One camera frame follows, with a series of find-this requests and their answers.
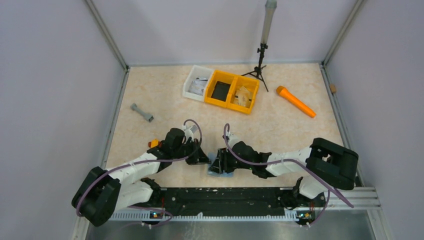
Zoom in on yellow red toy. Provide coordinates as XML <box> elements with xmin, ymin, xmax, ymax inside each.
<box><xmin>148</xmin><ymin>138</ymin><xmax>162</xmax><ymax>149</ymax></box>

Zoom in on grey slotted cable duct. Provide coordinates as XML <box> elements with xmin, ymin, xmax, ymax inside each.
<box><xmin>109</xmin><ymin>209</ymin><xmax>299</xmax><ymax>222</ymax></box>

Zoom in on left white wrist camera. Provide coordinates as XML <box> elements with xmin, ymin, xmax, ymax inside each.
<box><xmin>182</xmin><ymin>125</ymin><xmax>199</xmax><ymax>142</ymax></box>

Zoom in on white plastic bin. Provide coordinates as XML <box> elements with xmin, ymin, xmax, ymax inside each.
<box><xmin>182</xmin><ymin>65</ymin><xmax>215</xmax><ymax>102</ymax></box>

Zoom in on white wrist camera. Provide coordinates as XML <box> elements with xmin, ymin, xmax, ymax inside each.
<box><xmin>182</xmin><ymin>125</ymin><xmax>199</xmax><ymax>142</ymax></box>
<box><xmin>226</xmin><ymin>132</ymin><xmax>241</xmax><ymax>148</ymax></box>

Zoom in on black tripod with grey pole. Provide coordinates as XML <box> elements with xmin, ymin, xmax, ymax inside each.
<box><xmin>242</xmin><ymin>0</ymin><xmax>278</xmax><ymax>92</ymax></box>

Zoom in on orange flashlight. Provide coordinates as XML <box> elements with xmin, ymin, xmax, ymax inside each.
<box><xmin>276</xmin><ymin>85</ymin><xmax>316</xmax><ymax>118</ymax></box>

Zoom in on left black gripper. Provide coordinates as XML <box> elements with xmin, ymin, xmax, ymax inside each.
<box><xmin>172</xmin><ymin>138</ymin><xmax>212</xmax><ymax>165</ymax></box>

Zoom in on beige card holder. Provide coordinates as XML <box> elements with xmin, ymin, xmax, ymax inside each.
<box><xmin>207</xmin><ymin>152</ymin><xmax>234</xmax><ymax>178</ymax></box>

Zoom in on yellow bin with beige parts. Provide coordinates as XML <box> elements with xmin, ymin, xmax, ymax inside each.
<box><xmin>226</xmin><ymin>75</ymin><xmax>260</xmax><ymax>115</ymax></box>

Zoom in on papers in white bin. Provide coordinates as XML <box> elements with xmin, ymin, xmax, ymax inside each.
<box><xmin>188</xmin><ymin>77</ymin><xmax>208</xmax><ymax>96</ymax></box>

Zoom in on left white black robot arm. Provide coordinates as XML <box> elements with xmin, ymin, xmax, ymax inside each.
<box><xmin>71</xmin><ymin>125</ymin><xmax>209</xmax><ymax>227</ymax></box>

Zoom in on yellow bin with black pad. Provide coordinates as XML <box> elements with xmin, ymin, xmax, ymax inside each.
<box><xmin>204</xmin><ymin>70</ymin><xmax>237</xmax><ymax>108</ymax></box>

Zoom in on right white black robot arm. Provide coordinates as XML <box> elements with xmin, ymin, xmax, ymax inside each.
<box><xmin>208</xmin><ymin>136</ymin><xmax>359</xmax><ymax>208</ymax></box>

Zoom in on grey dumbbell-shaped part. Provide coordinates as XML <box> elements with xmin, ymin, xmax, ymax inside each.
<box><xmin>130</xmin><ymin>103</ymin><xmax>154</xmax><ymax>123</ymax></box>

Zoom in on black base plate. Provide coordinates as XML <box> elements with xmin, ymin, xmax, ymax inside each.
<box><xmin>129</xmin><ymin>187</ymin><xmax>327</xmax><ymax>218</ymax></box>

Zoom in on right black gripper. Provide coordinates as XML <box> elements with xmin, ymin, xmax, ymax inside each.
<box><xmin>209</xmin><ymin>146</ymin><xmax>253</xmax><ymax>174</ymax></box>

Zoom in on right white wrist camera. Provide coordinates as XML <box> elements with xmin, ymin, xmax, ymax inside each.
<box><xmin>226</xmin><ymin>132</ymin><xmax>241</xmax><ymax>148</ymax></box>

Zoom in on beige parts in bin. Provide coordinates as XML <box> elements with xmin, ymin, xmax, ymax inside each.
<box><xmin>233</xmin><ymin>86</ymin><xmax>252</xmax><ymax>108</ymax></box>

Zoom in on black pad in bin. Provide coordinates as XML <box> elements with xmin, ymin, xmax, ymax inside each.
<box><xmin>211</xmin><ymin>81</ymin><xmax>231</xmax><ymax>102</ymax></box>

